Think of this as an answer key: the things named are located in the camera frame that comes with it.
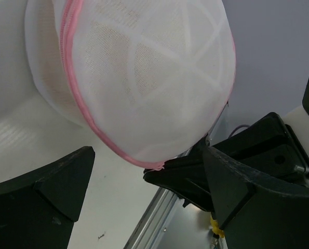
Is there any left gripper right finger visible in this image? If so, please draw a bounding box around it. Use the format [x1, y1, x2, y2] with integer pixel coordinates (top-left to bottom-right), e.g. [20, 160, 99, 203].
[203, 147, 309, 248]

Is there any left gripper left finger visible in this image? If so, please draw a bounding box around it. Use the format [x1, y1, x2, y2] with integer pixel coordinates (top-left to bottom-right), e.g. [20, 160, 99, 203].
[0, 146, 95, 248]

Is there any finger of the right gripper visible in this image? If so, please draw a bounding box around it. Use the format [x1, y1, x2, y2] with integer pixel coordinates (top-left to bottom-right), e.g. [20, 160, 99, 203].
[143, 147, 214, 212]

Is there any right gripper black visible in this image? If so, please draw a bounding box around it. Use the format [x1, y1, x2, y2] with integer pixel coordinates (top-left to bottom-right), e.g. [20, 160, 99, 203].
[214, 112, 309, 187]

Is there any white mesh laundry bag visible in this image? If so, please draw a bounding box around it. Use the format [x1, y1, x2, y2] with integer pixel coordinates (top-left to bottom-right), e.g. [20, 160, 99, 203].
[24, 1, 236, 169]

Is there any yellow tag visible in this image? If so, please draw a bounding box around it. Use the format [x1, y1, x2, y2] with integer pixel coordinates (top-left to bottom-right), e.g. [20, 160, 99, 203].
[210, 217, 225, 238]

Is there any aluminium rail frame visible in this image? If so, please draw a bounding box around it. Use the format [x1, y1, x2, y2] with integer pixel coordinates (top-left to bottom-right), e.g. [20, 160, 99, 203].
[123, 101, 230, 249]

